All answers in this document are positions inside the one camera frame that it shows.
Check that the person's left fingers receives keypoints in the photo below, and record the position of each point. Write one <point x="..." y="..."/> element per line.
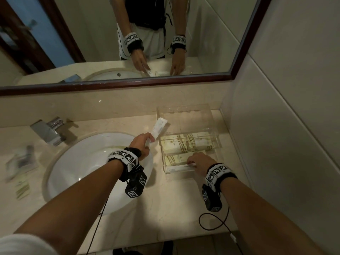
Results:
<point x="148" y="137"/>

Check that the clear plastic wrapped packet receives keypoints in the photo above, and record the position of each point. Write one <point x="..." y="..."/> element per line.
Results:
<point x="21" y="162"/>

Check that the left marker wristband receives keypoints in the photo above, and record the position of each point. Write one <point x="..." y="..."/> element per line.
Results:
<point x="127" y="158"/>

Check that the marker wristband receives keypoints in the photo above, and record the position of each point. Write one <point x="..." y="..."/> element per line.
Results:
<point x="216" y="172"/>
<point x="127" y="158"/>

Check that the clear acrylic tray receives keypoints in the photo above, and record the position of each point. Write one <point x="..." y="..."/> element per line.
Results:
<point x="186" y="122"/>

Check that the white toiletry packet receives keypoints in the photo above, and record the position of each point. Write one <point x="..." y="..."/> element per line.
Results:
<point x="178" y="167"/>
<point x="158" y="127"/>

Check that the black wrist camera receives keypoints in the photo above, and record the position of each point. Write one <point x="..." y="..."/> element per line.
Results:
<point x="135" y="184"/>
<point x="211" y="199"/>

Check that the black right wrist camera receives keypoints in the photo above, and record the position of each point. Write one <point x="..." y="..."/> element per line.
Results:
<point x="211" y="199"/>

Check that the white shirt sleeve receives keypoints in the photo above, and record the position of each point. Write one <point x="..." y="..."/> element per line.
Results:
<point x="25" y="245"/>

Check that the person's right hand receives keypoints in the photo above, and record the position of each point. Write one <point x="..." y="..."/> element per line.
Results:
<point x="203" y="162"/>

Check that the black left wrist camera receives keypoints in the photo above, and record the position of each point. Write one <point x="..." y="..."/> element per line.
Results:
<point x="135" y="184"/>

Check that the white sink basin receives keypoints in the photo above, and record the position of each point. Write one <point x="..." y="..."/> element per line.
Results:
<point x="87" y="167"/>

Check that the right marker wristband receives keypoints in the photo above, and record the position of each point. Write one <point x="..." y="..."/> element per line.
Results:
<point x="216" y="172"/>

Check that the cream gold-striped packet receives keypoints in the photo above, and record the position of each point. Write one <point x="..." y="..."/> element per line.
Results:
<point x="177" y="158"/>
<point x="198" y="141"/>
<point x="172" y="145"/>

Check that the person's right forearm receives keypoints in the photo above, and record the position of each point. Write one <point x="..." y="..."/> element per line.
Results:
<point x="260" y="217"/>

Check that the wood-framed wall mirror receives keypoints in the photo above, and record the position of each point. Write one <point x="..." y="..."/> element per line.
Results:
<point x="106" y="37"/>

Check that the person's left forearm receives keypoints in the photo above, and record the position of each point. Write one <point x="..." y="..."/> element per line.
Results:
<point x="79" y="201"/>

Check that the cream green-striped packet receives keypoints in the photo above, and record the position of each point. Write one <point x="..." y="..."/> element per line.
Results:
<point x="22" y="188"/>

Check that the chrome faucet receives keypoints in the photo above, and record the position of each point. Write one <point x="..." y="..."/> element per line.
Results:
<point x="49" y="131"/>

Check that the person's left hand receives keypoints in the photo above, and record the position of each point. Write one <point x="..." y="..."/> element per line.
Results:
<point x="140" y="146"/>

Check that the person's right fingers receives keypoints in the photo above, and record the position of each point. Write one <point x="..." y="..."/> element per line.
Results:
<point x="191" y="160"/>

